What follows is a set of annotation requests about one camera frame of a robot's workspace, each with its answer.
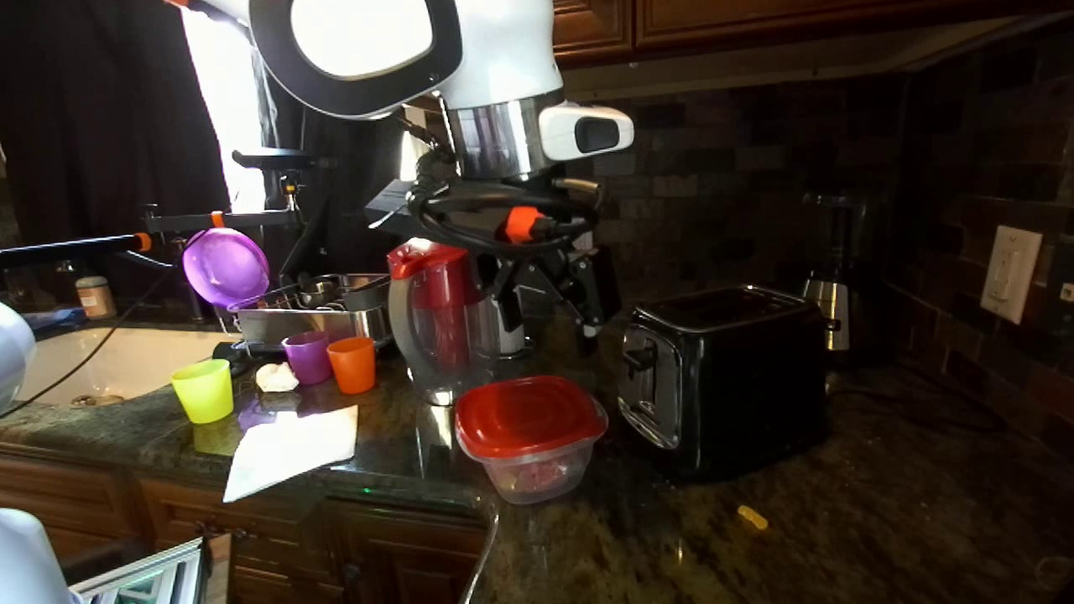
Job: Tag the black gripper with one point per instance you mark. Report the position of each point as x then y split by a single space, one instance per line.
555 264

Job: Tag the red lidded plastic container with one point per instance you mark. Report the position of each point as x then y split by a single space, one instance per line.
532 416

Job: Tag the clear plastic lunchbox container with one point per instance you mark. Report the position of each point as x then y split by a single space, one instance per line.
487 471

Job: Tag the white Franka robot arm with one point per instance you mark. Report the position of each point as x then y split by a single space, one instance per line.
505 54

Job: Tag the clear water pitcher red lid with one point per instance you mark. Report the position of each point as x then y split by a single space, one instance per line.
432 338

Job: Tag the black toaster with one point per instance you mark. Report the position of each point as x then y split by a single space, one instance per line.
726 380

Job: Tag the orange plastic cup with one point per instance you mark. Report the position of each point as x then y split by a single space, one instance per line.
355 364

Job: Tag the metal pan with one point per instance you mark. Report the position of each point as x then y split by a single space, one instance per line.
302 325

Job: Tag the purple plastic cup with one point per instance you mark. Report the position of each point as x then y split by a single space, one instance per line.
307 358

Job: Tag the dark metal countertop appliance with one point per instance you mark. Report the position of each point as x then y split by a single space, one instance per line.
830 304

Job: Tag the small yellow snack piece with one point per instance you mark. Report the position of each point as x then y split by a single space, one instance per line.
752 517

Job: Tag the small white round object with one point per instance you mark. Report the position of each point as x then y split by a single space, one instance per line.
275 376

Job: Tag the white paper sheet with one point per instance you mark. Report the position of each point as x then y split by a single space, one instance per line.
291 448

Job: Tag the wooden lower cabinet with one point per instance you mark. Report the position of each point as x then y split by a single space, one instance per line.
372 547

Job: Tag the wooden cabinet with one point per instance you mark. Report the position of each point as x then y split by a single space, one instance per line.
372 547
785 19

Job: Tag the purple plastic plate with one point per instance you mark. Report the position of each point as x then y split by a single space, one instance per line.
227 270

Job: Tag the green plastic cup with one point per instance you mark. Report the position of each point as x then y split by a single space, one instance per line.
206 391

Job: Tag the wooden upper cabinet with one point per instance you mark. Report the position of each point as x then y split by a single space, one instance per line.
785 19

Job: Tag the light sink basin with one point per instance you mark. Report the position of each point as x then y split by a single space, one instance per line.
122 364

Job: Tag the small tan jar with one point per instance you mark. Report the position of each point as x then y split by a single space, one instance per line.
96 297

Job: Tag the white lined board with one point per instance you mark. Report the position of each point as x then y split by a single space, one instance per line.
146 575

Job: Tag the dark window curtain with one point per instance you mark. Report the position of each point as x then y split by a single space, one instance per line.
103 113

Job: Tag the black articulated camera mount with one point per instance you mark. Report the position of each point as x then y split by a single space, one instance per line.
258 213

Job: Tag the white wall switch plate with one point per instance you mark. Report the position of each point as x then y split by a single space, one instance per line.
1013 274

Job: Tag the pale blue wall plate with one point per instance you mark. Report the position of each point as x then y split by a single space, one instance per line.
1065 293

